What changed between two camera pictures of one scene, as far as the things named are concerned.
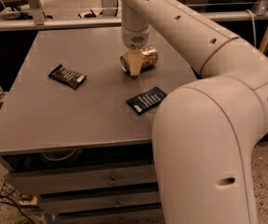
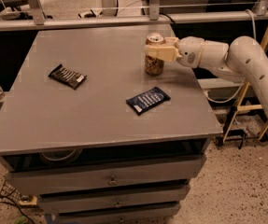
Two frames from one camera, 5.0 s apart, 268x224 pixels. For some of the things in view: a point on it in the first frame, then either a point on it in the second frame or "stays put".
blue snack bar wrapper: (141, 102) stays put
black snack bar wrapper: (67, 77) stays put
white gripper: (135, 40) → (190, 51)
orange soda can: (150, 57) → (154, 66)
